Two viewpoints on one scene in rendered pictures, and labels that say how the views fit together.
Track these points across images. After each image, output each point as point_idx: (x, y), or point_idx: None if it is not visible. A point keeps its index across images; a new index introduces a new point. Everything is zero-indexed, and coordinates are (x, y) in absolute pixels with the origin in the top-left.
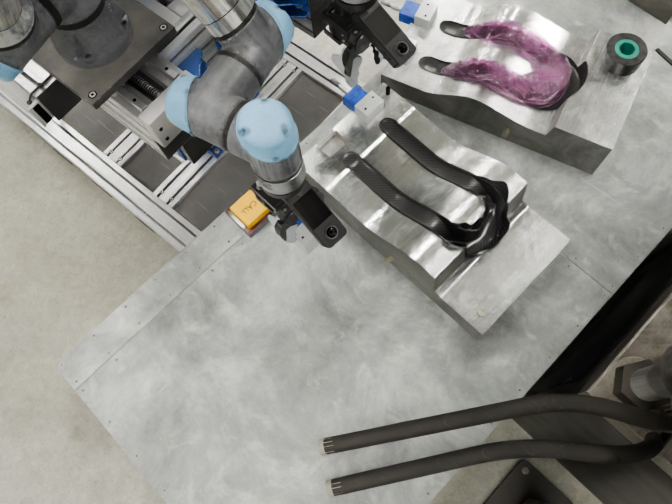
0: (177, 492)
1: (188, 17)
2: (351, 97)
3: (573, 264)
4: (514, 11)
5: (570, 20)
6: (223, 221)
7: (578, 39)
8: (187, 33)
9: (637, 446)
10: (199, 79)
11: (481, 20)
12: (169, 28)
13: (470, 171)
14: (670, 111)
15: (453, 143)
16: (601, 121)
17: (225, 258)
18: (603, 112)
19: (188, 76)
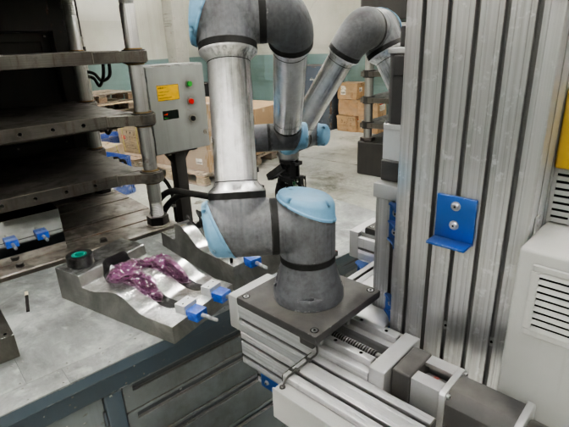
0: (345, 204)
1: (371, 271)
2: (255, 256)
3: (160, 242)
4: (123, 291)
5: (69, 329)
6: (339, 253)
7: (89, 287)
8: (368, 264)
9: (174, 196)
10: (315, 128)
11: (146, 300)
12: (367, 226)
13: (199, 230)
14: (55, 285)
15: (201, 248)
16: (117, 245)
17: (335, 244)
18: (113, 247)
19: (319, 127)
